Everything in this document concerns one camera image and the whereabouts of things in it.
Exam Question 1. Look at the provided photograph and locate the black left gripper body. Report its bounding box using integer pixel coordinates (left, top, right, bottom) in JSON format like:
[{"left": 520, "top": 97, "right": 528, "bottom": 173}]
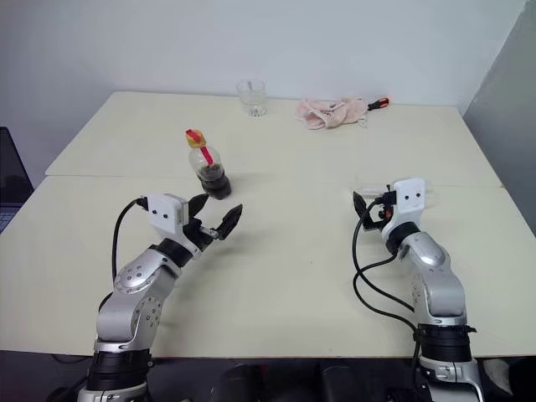
[{"left": 182, "top": 217, "right": 219, "bottom": 253}]

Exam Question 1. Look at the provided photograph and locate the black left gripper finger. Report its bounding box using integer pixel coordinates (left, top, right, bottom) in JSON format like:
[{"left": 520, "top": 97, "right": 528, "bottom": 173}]
[
  {"left": 187, "top": 193, "right": 209, "bottom": 222},
  {"left": 210, "top": 204, "right": 245, "bottom": 241}
]

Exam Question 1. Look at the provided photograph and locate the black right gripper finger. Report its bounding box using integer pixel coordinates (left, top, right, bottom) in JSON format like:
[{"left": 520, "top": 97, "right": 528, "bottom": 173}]
[{"left": 352, "top": 191, "right": 369, "bottom": 219}]

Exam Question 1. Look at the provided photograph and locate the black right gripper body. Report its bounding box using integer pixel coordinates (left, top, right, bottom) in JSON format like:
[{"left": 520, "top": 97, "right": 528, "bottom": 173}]
[{"left": 363, "top": 189, "right": 397, "bottom": 232}]

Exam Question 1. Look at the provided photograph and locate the clear wine glass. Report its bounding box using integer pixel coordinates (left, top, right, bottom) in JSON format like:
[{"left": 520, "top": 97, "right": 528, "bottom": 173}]
[{"left": 350, "top": 182, "right": 436, "bottom": 209}]

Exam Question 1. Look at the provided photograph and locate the small cola bottle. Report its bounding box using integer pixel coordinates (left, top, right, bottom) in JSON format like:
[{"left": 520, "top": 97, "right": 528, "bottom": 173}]
[{"left": 184, "top": 129, "right": 233, "bottom": 199}]

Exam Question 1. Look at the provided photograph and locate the pink cloth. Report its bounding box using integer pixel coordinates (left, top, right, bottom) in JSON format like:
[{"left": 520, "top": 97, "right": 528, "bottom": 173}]
[{"left": 295, "top": 95, "right": 370, "bottom": 131}]

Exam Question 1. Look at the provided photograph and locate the red and black screwdriver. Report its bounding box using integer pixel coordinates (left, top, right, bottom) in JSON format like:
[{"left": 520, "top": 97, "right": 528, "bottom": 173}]
[{"left": 365, "top": 96, "right": 392, "bottom": 112}]

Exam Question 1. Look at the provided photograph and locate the clear glass tumbler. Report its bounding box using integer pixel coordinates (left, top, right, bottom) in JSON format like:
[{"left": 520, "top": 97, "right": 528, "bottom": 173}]
[{"left": 235, "top": 78, "right": 269, "bottom": 119}]

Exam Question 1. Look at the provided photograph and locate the dark laptop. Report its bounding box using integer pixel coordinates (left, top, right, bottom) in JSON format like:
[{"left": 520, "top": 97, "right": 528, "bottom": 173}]
[{"left": 0, "top": 126, "right": 35, "bottom": 235}]

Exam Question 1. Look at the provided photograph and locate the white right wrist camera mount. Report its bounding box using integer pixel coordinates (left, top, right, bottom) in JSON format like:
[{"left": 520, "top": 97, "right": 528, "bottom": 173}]
[{"left": 391, "top": 178, "right": 425, "bottom": 236}]

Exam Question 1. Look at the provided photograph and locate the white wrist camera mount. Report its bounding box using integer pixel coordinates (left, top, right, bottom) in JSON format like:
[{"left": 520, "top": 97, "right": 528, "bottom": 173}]
[
  {"left": 391, "top": 178, "right": 425, "bottom": 236},
  {"left": 147, "top": 193, "right": 188, "bottom": 236}
]

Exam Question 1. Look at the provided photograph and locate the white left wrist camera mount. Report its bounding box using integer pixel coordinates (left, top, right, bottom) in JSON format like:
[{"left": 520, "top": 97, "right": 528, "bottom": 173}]
[{"left": 147, "top": 193, "right": 188, "bottom": 236}]

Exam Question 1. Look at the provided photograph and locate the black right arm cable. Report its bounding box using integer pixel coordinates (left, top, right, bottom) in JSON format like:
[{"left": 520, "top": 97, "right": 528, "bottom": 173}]
[{"left": 352, "top": 195, "right": 421, "bottom": 361}]

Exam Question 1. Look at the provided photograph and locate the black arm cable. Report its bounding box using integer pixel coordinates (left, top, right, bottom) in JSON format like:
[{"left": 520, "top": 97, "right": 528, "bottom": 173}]
[
  {"left": 352, "top": 195, "right": 421, "bottom": 361},
  {"left": 111, "top": 198, "right": 148, "bottom": 291}
]

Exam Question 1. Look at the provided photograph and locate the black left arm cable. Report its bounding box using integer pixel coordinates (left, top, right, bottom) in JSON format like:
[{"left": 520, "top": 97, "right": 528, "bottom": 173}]
[{"left": 111, "top": 198, "right": 148, "bottom": 291}]

